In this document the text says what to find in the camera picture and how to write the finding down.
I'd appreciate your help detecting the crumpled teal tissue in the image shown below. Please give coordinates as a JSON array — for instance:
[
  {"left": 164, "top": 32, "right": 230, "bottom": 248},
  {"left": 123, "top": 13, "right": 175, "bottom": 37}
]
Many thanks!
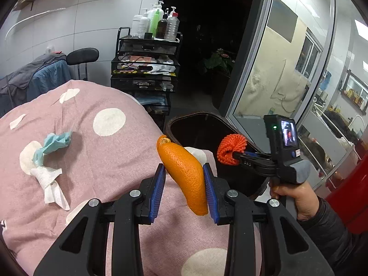
[{"left": 32, "top": 130, "right": 73, "bottom": 168}]

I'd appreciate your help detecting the black mesh drawer cart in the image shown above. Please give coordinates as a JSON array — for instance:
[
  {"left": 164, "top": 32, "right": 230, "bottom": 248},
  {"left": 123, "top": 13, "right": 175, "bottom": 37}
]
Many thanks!
[{"left": 110, "top": 27, "right": 184, "bottom": 131}]

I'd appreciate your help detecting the tall white pump bottle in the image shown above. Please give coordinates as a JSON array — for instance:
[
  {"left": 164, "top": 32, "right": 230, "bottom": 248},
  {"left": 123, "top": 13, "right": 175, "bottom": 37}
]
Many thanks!
[{"left": 147, "top": 2, "right": 164, "bottom": 19}]

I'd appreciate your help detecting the black chair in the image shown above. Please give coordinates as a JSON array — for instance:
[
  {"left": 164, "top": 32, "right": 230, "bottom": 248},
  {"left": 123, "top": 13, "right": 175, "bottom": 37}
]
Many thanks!
[{"left": 66, "top": 48, "right": 100, "bottom": 81}]

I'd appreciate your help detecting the dark brown trash bin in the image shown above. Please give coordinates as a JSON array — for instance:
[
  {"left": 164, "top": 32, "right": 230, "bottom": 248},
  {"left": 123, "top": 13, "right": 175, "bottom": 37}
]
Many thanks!
[{"left": 165, "top": 113, "right": 273, "bottom": 201}]

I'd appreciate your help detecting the brown bottle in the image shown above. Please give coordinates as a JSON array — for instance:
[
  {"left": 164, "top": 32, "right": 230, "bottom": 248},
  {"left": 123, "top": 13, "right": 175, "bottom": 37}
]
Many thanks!
[{"left": 156, "top": 14, "right": 168, "bottom": 40}]

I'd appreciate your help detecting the wooden framed wall rack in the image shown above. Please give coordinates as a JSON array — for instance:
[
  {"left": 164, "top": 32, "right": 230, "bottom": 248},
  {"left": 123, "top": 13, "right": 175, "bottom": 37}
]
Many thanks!
[{"left": 339, "top": 70, "right": 368, "bottom": 112}]

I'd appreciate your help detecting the orange peel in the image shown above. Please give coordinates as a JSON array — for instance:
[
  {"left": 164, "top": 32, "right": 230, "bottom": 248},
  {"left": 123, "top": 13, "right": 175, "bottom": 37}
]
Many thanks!
[{"left": 156, "top": 134, "right": 209, "bottom": 216}]

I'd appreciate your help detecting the person's right hand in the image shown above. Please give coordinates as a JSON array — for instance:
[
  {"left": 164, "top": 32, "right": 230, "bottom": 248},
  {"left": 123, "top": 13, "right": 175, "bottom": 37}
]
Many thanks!
[{"left": 270, "top": 182, "right": 320, "bottom": 222}]

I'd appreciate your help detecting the glass door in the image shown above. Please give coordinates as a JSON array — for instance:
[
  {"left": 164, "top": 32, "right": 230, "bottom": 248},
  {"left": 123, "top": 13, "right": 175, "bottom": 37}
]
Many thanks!
[{"left": 225, "top": 0, "right": 336, "bottom": 139}]

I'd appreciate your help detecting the dark cloth pile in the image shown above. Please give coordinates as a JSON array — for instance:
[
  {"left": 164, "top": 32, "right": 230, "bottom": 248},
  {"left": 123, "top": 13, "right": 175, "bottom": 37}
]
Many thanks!
[{"left": 326, "top": 110, "right": 358, "bottom": 146}]

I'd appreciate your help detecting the green bottle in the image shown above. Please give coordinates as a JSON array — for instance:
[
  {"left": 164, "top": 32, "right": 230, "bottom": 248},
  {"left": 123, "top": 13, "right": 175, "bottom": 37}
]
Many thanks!
[{"left": 149, "top": 10, "right": 161, "bottom": 38}]

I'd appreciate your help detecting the blue water jug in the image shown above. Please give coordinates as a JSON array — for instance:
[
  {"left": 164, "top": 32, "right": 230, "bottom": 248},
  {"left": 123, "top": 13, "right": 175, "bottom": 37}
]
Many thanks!
[{"left": 320, "top": 70, "right": 332, "bottom": 92}]

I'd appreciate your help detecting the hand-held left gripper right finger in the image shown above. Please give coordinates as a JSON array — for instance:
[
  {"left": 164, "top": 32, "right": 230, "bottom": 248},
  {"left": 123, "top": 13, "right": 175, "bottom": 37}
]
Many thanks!
[{"left": 202, "top": 162, "right": 335, "bottom": 276}]

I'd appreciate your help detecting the grey jacket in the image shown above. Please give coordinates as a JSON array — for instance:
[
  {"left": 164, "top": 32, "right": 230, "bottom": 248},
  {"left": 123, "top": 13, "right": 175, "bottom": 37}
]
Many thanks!
[{"left": 0, "top": 52, "right": 69, "bottom": 100}]

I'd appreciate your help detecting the white wall rod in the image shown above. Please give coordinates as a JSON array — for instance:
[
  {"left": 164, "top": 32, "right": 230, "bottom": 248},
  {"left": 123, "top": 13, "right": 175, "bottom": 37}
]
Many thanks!
[{"left": 5, "top": 8, "right": 69, "bottom": 40}]

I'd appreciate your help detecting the person's right forearm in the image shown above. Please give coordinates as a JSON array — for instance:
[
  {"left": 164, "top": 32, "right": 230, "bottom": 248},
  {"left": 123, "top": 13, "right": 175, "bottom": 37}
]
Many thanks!
[{"left": 297, "top": 198, "right": 368, "bottom": 276}]

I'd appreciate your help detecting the pink polka dot blanket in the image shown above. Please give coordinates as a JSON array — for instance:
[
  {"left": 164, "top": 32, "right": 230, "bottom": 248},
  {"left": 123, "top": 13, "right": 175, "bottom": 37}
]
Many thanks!
[{"left": 0, "top": 80, "right": 263, "bottom": 276}]

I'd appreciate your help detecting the crumpled white tissue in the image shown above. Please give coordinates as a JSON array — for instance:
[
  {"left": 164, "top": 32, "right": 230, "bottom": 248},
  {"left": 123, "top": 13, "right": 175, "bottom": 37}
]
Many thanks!
[{"left": 30, "top": 165, "right": 71, "bottom": 211}]

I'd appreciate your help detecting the blue cloth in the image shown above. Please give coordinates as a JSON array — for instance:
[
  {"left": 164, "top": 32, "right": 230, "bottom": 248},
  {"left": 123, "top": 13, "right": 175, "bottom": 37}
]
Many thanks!
[{"left": 25, "top": 61, "right": 73, "bottom": 99}]

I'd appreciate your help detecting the potted flowering plant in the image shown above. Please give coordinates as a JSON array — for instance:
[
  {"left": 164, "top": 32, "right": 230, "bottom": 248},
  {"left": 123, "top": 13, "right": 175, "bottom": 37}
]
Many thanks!
[{"left": 202, "top": 48, "right": 237, "bottom": 110}]

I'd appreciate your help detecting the clear bottle red cap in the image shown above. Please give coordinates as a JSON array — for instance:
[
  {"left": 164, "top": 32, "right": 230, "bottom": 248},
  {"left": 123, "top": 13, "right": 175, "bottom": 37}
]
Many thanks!
[{"left": 164, "top": 13, "right": 179, "bottom": 42}]

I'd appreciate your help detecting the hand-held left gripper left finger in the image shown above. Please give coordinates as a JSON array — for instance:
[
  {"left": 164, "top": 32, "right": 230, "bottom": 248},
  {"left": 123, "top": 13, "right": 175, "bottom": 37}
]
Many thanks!
[{"left": 34, "top": 163, "right": 167, "bottom": 276}]

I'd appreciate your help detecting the white square bottle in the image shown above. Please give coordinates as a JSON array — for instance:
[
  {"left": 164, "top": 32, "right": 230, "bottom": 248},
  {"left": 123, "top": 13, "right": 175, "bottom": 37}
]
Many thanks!
[{"left": 131, "top": 14, "right": 150, "bottom": 39}]

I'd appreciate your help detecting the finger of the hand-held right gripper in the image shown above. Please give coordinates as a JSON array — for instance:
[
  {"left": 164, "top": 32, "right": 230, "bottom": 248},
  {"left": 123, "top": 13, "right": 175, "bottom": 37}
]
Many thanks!
[
  {"left": 232, "top": 155, "right": 260, "bottom": 167},
  {"left": 236, "top": 150, "right": 273, "bottom": 159}
]

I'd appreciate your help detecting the orange foam fruit net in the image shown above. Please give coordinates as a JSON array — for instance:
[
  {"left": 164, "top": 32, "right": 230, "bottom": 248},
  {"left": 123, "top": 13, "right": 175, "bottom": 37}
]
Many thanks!
[{"left": 217, "top": 134, "right": 248, "bottom": 166}]

